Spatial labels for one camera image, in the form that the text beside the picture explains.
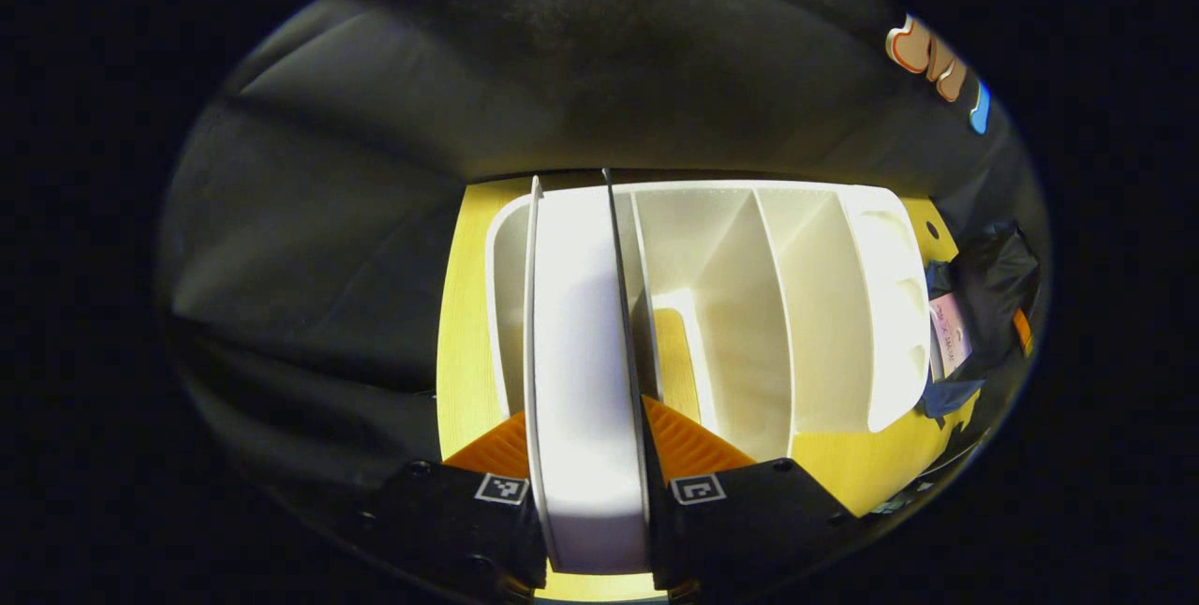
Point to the blue schoolbag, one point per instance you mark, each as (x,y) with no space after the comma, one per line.
(993,277)

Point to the pink book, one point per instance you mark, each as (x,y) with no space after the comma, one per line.
(949,335)

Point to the white plastic bookshelf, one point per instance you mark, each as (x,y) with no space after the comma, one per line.
(824,305)

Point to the black backdrop cloth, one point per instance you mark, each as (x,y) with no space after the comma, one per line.
(421,118)

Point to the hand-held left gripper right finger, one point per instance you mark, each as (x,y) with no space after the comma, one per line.
(749,521)

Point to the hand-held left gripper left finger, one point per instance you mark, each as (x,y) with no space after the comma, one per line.
(450,521)

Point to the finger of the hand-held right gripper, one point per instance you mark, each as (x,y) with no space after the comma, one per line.
(1023,333)

